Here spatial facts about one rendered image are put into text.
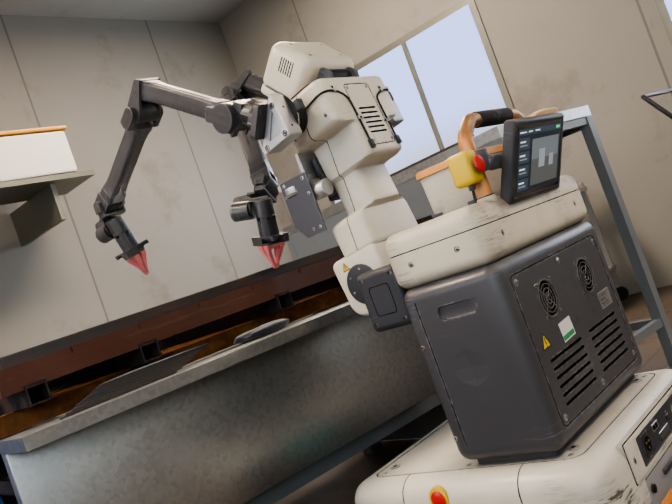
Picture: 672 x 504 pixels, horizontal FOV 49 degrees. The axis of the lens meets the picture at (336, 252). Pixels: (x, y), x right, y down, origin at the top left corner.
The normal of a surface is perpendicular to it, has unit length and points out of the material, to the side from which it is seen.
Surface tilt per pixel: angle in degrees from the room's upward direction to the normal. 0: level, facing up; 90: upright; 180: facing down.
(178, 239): 90
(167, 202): 90
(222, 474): 90
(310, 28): 90
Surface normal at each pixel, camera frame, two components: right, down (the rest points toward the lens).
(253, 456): 0.60, -0.24
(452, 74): -0.63, 0.21
